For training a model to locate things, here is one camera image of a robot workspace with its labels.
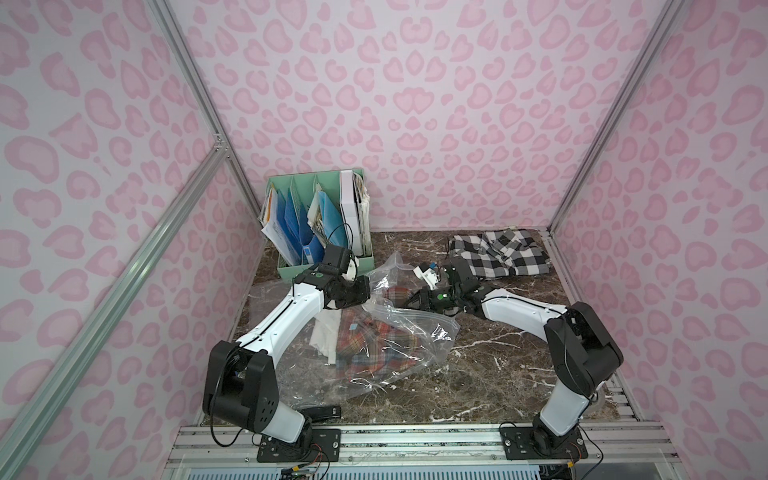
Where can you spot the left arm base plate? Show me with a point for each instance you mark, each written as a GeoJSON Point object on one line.
{"type": "Point", "coordinates": [313, 444]}

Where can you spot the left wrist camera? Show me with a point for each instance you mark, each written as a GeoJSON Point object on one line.
{"type": "Point", "coordinates": [337, 259]}

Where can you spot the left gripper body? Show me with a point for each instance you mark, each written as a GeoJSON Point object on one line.
{"type": "Point", "coordinates": [355, 291]}

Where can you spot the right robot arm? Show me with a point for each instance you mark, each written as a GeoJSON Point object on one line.
{"type": "Point", "coordinates": [583, 353]}

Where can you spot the red plaid shirt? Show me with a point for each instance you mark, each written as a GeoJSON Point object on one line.
{"type": "Point", "coordinates": [372, 350]}

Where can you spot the aluminium front rail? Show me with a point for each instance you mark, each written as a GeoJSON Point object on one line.
{"type": "Point", "coordinates": [436, 444]}

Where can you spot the white paper sheets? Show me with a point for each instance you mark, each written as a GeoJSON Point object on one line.
{"type": "Point", "coordinates": [275, 228]}

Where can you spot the blue folder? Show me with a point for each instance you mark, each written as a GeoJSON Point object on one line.
{"type": "Point", "coordinates": [333, 225]}

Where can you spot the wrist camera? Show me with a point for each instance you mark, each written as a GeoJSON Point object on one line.
{"type": "Point", "coordinates": [337, 259]}
{"type": "Point", "coordinates": [429, 272]}

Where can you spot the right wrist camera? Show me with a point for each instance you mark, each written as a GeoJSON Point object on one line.
{"type": "Point", "coordinates": [429, 272]}

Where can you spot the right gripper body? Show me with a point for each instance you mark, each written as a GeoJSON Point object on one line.
{"type": "Point", "coordinates": [429, 298]}

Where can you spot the black white plaid shirt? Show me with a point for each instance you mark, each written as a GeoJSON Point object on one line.
{"type": "Point", "coordinates": [499, 254]}

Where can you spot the clear plastic vacuum bag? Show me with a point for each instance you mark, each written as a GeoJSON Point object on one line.
{"type": "Point", "coordinates": [306, 379]}

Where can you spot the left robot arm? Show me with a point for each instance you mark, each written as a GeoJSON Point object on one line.
{"type": "Point", "coordinates": [241, 386]}

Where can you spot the green file organizer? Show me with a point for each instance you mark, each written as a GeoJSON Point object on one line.
{"type": "Point", "coordinates": [303, 218]}

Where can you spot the white binder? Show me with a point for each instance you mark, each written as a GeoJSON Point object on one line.
{"type": "Point", "coordinates": [350, 208]}

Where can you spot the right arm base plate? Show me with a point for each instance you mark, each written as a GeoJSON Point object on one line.
{"type": "Point", "coordinates": [538, 443]}

